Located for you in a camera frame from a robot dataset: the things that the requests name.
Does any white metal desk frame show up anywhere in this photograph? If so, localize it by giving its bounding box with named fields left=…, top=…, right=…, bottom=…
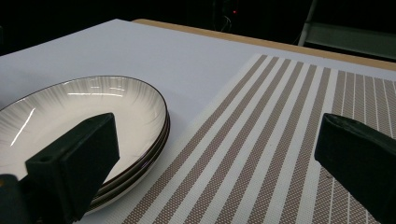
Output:
left=297, top=0, right=396, bottom=62

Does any white plate with dark rim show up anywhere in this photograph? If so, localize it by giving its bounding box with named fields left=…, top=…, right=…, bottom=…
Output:
left=0, top=75, right=169, bottom=189
left=87, top=124, right=172, bottom=215
left=92, top=113, right=171, bottom=204

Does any brown and white striped placemat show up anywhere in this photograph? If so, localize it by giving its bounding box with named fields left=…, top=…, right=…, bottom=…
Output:
left=122, top=53, right=396, bottom=224

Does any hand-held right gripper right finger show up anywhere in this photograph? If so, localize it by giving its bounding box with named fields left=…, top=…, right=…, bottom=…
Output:
left=314, top=113, right=396, bottom=224

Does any black device with red light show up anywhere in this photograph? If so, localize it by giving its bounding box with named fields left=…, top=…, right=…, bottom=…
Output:
left=213, top=0, right=247, bottom=32

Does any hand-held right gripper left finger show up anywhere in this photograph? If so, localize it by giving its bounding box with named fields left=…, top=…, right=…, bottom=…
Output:
left=25, top=112, right=120, bottom=224

